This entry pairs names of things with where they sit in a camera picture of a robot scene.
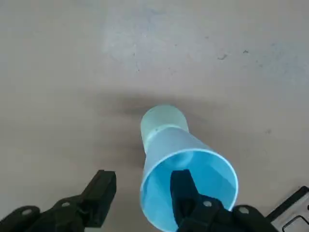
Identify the pale green plastic cup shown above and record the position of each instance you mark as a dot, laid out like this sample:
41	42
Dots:
161	116

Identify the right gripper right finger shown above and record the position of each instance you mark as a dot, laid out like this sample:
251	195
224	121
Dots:
200	212

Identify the blue plastic cup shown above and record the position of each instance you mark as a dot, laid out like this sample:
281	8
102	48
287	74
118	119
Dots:
169	142

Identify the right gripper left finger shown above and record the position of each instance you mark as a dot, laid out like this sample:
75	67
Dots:
72	212

